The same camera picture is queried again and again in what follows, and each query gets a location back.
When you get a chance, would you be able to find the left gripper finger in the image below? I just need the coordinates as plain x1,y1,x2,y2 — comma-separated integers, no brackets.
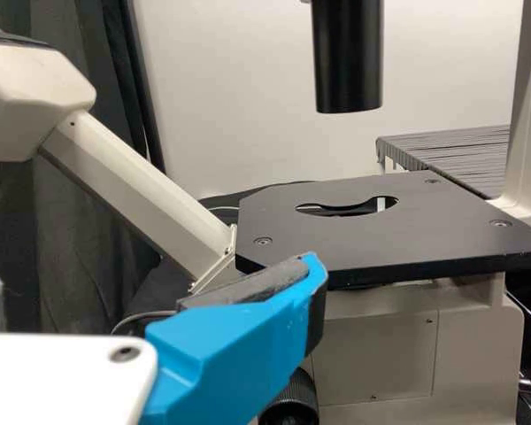
141,251,329,425

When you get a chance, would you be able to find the cream microscope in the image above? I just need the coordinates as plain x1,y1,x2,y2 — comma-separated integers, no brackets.
0,0,531,425

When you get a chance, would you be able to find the black platform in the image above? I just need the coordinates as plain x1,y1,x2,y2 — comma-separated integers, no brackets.
374,125,515,201

